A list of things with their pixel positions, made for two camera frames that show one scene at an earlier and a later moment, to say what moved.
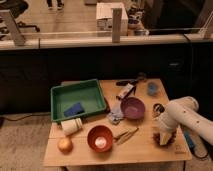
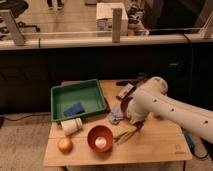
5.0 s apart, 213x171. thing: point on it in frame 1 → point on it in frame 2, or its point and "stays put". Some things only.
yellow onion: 65,145 stays put
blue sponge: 77,109 stays put
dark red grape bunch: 157,139 → 139,124
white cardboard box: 104,21 stays put
